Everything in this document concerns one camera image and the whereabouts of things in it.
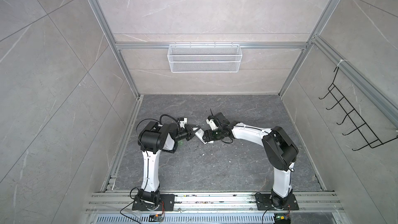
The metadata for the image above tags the black wire hook rack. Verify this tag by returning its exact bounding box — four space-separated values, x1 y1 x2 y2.
318 67 398 151

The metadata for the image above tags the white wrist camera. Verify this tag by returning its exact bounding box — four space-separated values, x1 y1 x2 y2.
206 116 218 131
178 117 188 128

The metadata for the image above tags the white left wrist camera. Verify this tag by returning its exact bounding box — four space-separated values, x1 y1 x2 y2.
178 117 188 128

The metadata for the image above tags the white wire mesh basket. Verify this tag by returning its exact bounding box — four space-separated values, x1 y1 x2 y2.
167 44 243 73

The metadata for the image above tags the aluminium front rail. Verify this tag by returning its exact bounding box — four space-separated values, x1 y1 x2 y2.
84 191 344 213

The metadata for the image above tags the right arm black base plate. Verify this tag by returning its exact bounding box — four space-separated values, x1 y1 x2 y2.
254 192 300 211

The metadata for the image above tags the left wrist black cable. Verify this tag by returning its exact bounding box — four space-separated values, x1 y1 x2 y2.
159 113 179 125

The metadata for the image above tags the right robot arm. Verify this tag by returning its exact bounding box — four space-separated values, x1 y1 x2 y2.
202 113 299 208

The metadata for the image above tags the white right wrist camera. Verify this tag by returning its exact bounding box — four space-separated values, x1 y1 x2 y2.
206 116 218 131

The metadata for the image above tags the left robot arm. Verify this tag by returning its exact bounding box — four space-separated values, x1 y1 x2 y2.
138 119 204 206

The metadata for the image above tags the white remote control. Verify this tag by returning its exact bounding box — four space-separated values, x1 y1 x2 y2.
195 128 214 144

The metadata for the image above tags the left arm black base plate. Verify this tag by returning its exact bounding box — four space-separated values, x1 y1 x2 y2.
131 194 176 211

